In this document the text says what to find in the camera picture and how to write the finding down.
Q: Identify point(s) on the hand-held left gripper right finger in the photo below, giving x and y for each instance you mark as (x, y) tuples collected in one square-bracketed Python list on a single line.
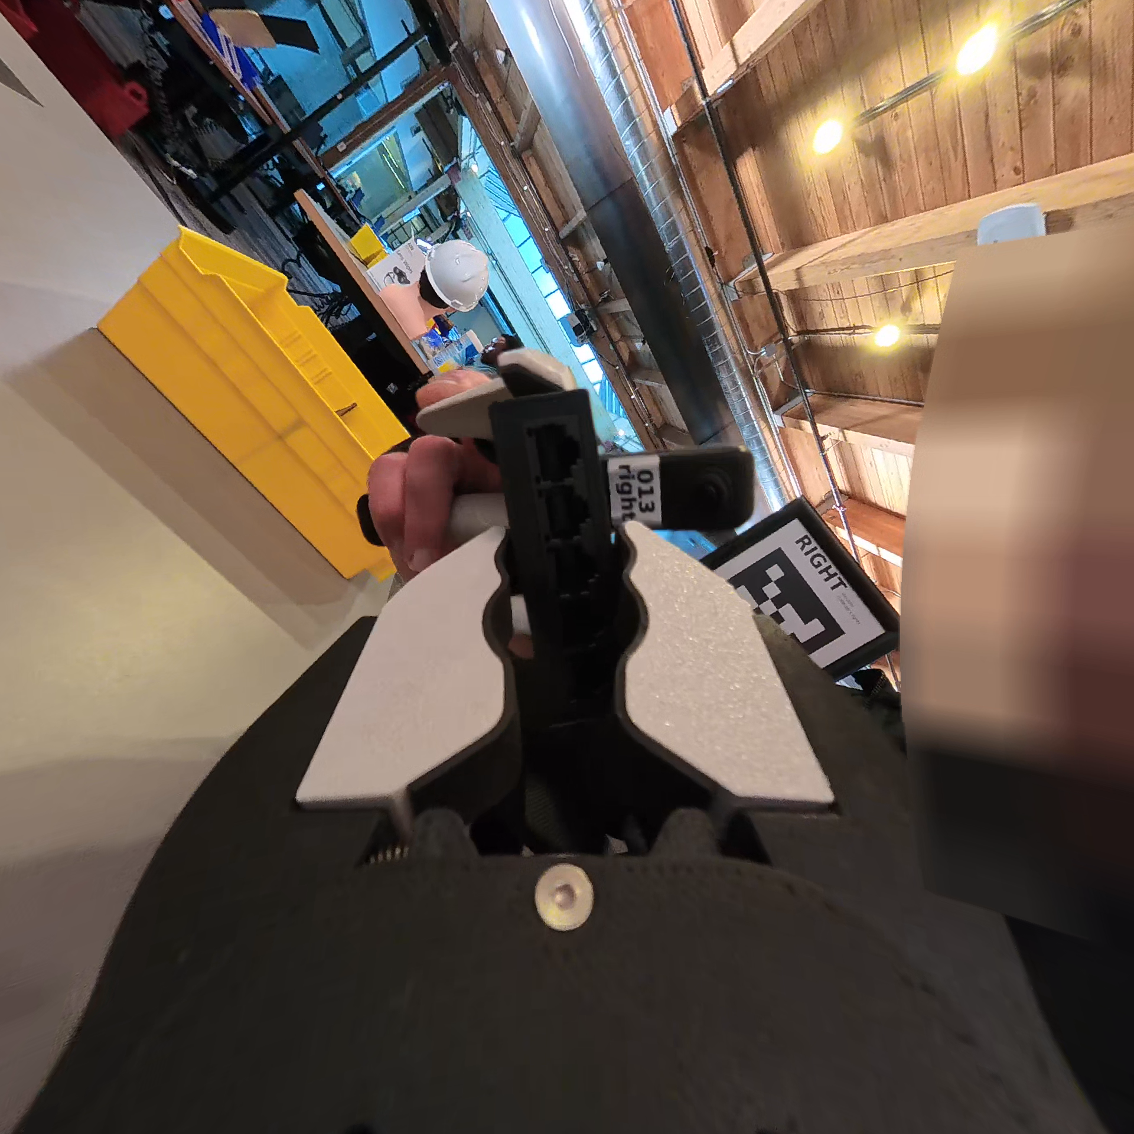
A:
[(708, 682)]

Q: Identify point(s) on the white hard hat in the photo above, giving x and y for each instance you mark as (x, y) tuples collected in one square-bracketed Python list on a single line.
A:
[(459, 271)]

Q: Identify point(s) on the wooden table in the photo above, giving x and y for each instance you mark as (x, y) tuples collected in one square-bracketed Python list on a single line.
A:
[(353, 267)]

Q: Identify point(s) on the black network switch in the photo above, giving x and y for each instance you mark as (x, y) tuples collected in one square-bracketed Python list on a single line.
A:
[(557, 496)]

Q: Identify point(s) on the round ceiling light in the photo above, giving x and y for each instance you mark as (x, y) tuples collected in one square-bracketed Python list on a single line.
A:
[(976, 49), (827, 138), (887, 334)]

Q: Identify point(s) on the white ceiling device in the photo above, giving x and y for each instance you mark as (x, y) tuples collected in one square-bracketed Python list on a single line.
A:
[(1008, 225)]

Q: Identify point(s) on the person's right hand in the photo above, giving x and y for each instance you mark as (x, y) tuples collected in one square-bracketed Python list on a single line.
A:
[(424, 496)]

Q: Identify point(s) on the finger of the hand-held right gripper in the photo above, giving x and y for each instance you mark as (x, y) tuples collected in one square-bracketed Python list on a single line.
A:
[(540, 361), (461, 417)]

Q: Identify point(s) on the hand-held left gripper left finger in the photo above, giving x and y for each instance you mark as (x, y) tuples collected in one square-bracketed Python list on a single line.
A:
[(416, 701)]

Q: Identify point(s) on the silver ventilation duct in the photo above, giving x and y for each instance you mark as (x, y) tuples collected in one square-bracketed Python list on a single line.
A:
[(646, 178)]

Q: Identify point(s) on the yellow plastic bin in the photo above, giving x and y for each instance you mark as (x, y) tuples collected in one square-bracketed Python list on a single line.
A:
[(247, 390)]

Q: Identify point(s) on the small yellow bin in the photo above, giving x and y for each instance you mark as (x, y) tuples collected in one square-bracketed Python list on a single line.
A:
[(364, 244)]

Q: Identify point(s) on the red crate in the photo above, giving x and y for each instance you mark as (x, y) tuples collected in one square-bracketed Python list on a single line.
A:
[(79, 70)]

